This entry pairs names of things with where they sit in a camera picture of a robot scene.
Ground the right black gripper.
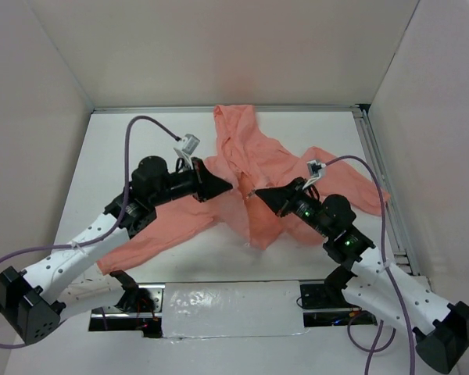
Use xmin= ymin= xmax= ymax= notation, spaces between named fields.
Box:
xmin=255 ymin=176 xmax=331 ymax=237

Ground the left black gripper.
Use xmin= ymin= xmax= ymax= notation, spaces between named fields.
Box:
xmin=150 ymin=156 xmax=232 ymax=208

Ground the pink jacket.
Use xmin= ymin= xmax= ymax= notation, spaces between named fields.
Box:
xmin=97 ymin=105 xmax=390 ymax=274

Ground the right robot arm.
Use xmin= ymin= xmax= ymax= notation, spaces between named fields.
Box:
xmin=255 ymin=177 xmax=469 ymax=374

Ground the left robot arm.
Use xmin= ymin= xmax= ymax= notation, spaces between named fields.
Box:
xmin=0 ymin=156 xmax=233 ymax=345

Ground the white front cover panel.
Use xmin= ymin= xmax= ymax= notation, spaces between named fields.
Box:
xmin=161 ymin=280 xmax=306 ymax=339

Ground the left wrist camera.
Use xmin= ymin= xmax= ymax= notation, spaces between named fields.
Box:
xmin=174 ymin=134 xmax=200 ymax=167

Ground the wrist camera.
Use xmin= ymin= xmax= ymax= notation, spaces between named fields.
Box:
xmin=303 ymin=159 xmax=327 ymax=190
xmin=174 ymin=134 xmax=200 ymax=167

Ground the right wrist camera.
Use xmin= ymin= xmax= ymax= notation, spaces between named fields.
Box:
xmin=303 ymin=159 xmax=327 ymax=190

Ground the aluminium frame rail back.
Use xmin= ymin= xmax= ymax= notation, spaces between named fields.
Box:
xmin=90 ymin=103 xmax=371 ymax=115

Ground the aluminium frame rail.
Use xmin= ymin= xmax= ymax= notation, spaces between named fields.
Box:
xmin=90 ymin=103 xmax=371 ymax=115
xmin=353 ymin=104 xmax=422 ymax=277

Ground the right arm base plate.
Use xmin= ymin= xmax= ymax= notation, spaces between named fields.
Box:
xmin=295 ymin=280 xmax=377 ymax=328

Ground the aluminium frame rail right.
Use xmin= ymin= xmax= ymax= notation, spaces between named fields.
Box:
xmin=353 ymin=104 xmax=422 ymax=277

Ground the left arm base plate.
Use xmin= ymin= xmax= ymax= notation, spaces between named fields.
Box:
xmin=88 ymin=283 xmax=165 ymax=339

